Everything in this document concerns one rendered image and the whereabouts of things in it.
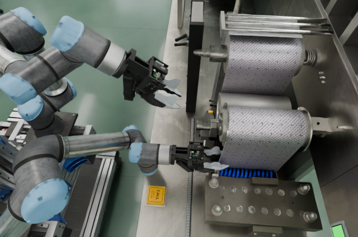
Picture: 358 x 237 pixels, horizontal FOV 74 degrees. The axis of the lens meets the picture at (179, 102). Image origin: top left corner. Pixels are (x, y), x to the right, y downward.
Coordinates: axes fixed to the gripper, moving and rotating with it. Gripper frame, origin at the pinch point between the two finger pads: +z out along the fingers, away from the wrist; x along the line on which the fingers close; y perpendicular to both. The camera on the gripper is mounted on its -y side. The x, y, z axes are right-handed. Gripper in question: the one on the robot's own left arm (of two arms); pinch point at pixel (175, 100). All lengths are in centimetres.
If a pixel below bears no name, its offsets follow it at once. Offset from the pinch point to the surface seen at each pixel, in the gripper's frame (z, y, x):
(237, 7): 29, 6, 70
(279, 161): 45.3, 5.0, -6.0
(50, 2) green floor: -66, -235, 260
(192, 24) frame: -1.7, 7.3, 27.3
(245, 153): 31.8, 0.1, -6.0
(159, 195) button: 24.3, -38.1, -16.0
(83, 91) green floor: 8, -173, 104
